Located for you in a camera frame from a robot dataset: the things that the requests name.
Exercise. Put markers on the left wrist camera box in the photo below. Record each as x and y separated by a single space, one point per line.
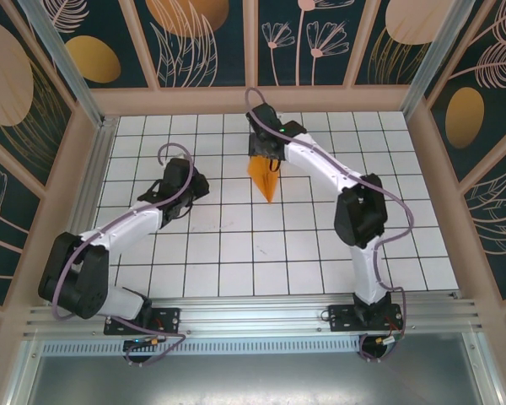
178 172

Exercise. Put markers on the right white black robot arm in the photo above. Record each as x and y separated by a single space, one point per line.
316 160

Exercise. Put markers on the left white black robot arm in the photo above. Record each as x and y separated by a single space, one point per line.
126 223

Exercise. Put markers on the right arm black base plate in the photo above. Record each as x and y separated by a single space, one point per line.
341 316

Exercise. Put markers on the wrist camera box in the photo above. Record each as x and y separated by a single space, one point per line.
178 172
265 116

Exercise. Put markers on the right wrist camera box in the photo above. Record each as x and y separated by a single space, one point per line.
265 116

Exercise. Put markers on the long aluminium mounting rail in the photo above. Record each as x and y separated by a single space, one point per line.
253 312

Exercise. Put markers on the aluminium frame post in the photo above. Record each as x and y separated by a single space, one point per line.
440 55
61 55

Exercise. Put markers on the orange paper sheet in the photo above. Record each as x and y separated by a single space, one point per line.
267 181

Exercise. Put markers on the grey sheet metal panel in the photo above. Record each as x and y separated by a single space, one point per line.
253 379

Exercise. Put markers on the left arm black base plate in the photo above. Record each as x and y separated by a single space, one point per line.
170 314

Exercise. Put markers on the aluminium side rail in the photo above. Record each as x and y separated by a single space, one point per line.
101 160

